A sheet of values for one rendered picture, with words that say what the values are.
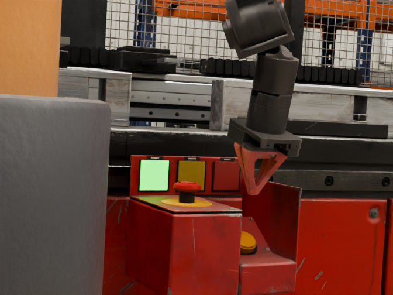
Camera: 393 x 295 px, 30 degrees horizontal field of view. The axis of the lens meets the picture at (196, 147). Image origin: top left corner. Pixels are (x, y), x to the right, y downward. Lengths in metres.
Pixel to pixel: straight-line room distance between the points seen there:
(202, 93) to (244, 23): 0.64
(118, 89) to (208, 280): 0.44
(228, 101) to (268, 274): 0.43
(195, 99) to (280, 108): 0.62
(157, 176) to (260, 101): 0.21
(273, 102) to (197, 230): 0.20
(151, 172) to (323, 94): 0.48
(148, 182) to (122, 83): 0.26
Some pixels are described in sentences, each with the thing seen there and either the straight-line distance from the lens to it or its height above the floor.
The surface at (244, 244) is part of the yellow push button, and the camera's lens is 1.08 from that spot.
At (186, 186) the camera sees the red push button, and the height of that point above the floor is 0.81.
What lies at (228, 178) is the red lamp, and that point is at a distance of 1.16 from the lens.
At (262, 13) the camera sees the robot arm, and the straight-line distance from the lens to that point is 0.99.
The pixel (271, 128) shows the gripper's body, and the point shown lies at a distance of 1.01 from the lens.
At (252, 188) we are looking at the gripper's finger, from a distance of 1.06.
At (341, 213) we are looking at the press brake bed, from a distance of 1.35.
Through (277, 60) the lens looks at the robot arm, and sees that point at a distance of 0.99.
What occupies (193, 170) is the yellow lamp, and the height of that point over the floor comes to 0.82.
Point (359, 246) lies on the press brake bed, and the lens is 1.38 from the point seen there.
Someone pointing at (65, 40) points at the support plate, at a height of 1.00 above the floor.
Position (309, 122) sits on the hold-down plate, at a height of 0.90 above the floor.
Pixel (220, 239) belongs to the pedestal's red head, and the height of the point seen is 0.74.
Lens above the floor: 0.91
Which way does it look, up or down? 3 degrees down
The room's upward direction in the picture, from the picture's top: 3 degrees clockwise
